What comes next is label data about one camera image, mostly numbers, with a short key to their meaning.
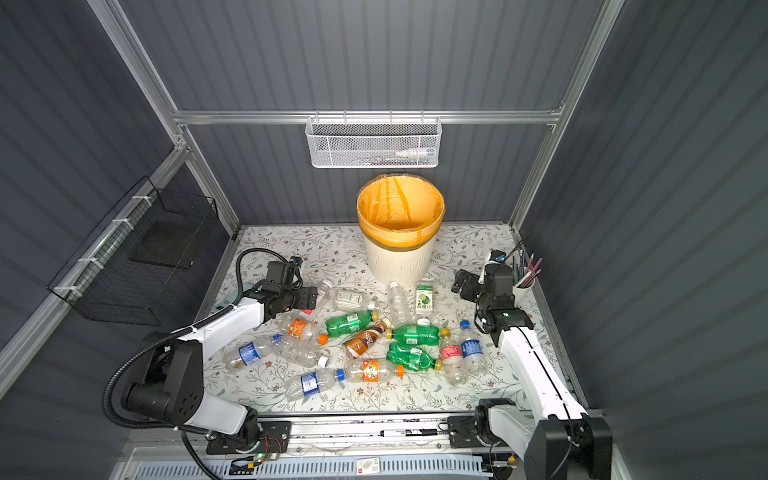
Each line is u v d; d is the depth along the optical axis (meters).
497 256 0.72
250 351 0.83
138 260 0.73
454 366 0.84
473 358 0.83
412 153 0.91
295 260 0.83
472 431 0.74
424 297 0.96
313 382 0.77
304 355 0.82
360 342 0.85
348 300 0.92
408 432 0.74
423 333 0.90
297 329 0.87
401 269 0.93
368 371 0.79
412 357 0.84
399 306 0.95
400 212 1.05
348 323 0.89
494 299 0.62
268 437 0.72
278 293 0.71
